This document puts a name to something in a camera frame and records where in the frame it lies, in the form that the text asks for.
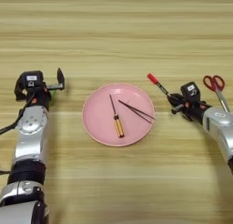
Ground green object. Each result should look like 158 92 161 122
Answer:
48 89 60 106

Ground red marker pen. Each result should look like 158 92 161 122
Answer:
146 72 173 98

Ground pink round plate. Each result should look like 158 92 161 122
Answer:
81 83 157 148

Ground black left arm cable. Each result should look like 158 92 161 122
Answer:
0 94 34 136

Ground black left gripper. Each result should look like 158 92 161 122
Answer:
14 67 66 112

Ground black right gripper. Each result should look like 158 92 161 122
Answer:
166 93 214 126

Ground red handled scissors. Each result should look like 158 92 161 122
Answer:
202 74 231 114

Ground orange handled screwdriver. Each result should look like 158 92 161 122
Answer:
108 94 126 139

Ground black box white label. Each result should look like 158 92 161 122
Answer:
21 70 45 88
179 81 202 102

